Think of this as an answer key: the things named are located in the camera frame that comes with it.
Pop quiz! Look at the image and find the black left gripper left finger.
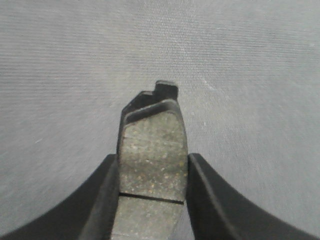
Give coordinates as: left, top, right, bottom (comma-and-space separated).
1, 154, 120, 240

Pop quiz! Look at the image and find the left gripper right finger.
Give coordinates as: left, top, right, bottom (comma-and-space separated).
186, 153, 316, 240

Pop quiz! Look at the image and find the second-left grey brake pad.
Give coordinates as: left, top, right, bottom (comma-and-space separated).
110, 80, 188, 240

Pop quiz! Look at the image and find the black conveyor belt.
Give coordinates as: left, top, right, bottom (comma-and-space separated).
0, 0, 320, 236

